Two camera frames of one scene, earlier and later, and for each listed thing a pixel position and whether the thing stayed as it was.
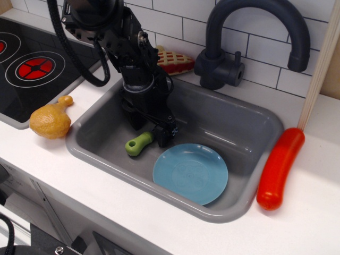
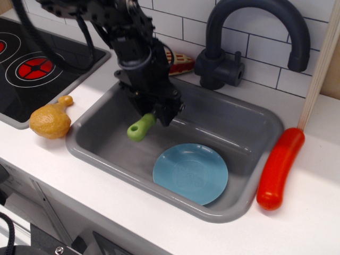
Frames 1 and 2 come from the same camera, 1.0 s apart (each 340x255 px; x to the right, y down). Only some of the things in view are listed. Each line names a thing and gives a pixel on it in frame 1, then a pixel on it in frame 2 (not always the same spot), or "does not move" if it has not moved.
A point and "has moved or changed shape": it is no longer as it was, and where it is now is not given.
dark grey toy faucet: (214, 68) does not move
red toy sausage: (286, 150) does not move
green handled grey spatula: (133, 146) has moved or changed shape
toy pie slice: (173, 64) does not move
